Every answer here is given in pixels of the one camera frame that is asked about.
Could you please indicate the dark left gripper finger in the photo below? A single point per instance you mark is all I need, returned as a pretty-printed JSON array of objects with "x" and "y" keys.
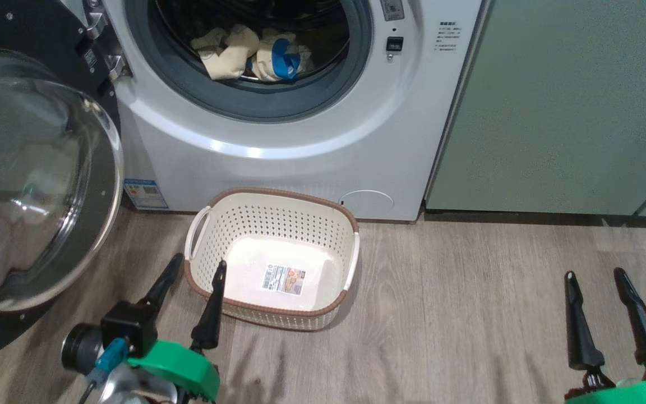
[
  {"x": 165, "y": 286},
  {"x": 211, "y": 314}
]

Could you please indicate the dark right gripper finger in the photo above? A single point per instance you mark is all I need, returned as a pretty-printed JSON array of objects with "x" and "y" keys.
[
  {"x": 580, "y": 325},
  {"x": 640, "y": 320}
]

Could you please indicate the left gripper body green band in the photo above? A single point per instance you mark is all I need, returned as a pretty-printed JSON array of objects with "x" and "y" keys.
[{"x": 180, "y": 365}]

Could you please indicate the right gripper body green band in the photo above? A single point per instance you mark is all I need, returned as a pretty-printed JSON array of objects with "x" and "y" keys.
[{"x": 631, "y": 393}]

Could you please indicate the round washing machine door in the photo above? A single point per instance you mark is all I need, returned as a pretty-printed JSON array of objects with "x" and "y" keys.
[{"x": 26, "y": 168}]

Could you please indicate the beige cloth garment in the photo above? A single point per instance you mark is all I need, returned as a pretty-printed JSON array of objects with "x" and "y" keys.
[{"x": 230, "y": 53}]

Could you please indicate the cream and blue clothes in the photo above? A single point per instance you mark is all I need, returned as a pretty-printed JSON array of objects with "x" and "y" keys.
[{"x": 278, "y": 59}]

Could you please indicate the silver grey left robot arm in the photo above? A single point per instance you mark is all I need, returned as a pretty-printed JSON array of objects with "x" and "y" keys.
[{"x": 132, "y": 387}]

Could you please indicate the printed food package label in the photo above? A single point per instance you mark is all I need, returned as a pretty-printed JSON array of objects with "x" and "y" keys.
[{"x": 282, "y": 279}]

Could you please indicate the cream perforated basket brown rim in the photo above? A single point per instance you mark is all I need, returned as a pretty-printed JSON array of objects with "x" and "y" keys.
[{"x": 272, "y": 219}]

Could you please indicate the white front-load washing machine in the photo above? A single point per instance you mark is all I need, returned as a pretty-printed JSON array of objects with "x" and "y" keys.
[{"x": 278, "y": 163}]

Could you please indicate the metal washing machine door hinge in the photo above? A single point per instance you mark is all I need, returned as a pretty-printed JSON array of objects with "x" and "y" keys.
[{"x": 114, "y": 64}]

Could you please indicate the blue white energy label sticker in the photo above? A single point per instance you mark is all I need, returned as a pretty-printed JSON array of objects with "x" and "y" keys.
[{"x": 144, "y": 194}]

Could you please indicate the round white filter cover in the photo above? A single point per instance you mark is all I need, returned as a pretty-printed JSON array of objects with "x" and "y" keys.
[{"x": 368, "y": 205}]

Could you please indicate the large pale green cabinet panel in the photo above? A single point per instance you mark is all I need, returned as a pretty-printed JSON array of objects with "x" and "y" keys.
[{"x": 558, "y": 106}]

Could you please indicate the small printed text label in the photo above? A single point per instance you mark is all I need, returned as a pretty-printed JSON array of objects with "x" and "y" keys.
[{"x": 447, "y": 37}]

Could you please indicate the grey rating plate sticker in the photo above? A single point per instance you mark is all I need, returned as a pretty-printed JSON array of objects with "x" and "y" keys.
[{"x": 392, "y": 9}]

